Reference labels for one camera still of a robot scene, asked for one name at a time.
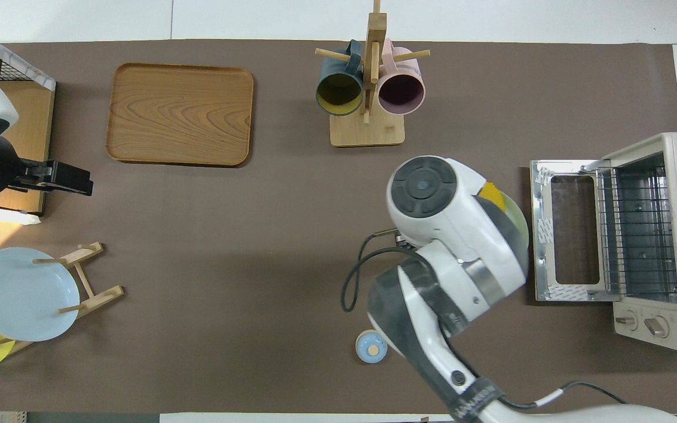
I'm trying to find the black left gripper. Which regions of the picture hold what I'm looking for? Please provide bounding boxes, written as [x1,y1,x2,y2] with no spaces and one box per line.
[8,160,93,197]

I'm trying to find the yellow corn cob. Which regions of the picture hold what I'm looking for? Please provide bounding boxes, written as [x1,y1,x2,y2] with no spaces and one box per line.
[478,182,505,212]

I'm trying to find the pale green plate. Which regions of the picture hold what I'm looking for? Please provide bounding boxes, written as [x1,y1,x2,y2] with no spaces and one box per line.
[480,181,531,250]

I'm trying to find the glass oven door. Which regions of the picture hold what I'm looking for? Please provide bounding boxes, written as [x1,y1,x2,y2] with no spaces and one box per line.
[529,159,621,303]

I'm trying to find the wooden mug tree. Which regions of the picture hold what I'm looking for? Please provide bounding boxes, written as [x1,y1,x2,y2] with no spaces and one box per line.
[315,0,431,147]

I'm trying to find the wooden plate rack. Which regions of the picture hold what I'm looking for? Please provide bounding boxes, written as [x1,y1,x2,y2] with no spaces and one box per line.
[0,241,125,356]

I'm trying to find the wooden serving tray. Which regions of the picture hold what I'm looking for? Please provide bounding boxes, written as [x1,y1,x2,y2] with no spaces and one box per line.
[105,63,255,168]

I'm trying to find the light blue plate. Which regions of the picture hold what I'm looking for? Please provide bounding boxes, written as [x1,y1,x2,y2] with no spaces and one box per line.
[0,247,81,343]

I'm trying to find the pink mug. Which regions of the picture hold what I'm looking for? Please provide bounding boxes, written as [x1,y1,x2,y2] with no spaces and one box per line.
[377,39,426,116]

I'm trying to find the brown table mat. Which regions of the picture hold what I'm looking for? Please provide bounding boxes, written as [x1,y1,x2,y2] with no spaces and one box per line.
[0,39,677,415]

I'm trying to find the dark blue mug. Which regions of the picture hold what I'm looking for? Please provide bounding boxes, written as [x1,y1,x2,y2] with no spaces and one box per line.
[316,40,365,117]

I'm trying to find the wire basket wooden shelf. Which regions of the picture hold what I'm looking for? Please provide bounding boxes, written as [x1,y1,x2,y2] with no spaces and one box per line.
[0,23,57,225]

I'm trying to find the metal wire oven rack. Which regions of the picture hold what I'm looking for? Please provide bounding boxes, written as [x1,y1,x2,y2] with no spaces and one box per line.
[597,167,677,298]

